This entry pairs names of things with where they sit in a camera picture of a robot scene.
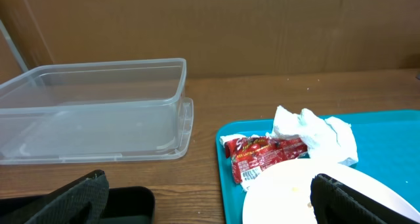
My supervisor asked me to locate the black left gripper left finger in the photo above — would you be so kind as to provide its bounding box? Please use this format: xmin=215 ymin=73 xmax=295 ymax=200
xmin=1 ymin=169 xmax=109 ymax=223

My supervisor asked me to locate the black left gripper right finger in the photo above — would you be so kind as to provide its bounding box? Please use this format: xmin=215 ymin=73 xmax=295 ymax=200
xmin=310 ymin=173 xmax=418 ymax=224

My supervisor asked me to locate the black plastic tray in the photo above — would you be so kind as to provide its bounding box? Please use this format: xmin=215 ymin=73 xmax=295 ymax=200
xmin=1 ymin=186 xmax=155 ymax=224

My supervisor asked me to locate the white dinner plate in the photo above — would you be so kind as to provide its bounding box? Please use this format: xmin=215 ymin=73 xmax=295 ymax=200
xmin=242 ymin=158 xmax=419 ymax=224

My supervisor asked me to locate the crumpled white napkin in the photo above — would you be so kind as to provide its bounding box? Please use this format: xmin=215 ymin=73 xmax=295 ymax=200
xmin=219 ymin=105 xmax=359 ymax=168

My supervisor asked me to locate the teal serving tray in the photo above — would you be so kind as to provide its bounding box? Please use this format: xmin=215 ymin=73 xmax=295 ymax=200
xmin=215 ymin=110 xmax=419 ymax=223

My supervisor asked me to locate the red ketchup packet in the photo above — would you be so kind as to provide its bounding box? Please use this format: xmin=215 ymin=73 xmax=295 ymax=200
xmin=220 ymin=135 xmax=308 ymax=189

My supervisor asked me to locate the clear plastic bin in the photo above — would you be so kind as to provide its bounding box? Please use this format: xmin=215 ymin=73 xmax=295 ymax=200
xmin=1 ymin=58 xmax=194 ymax=165

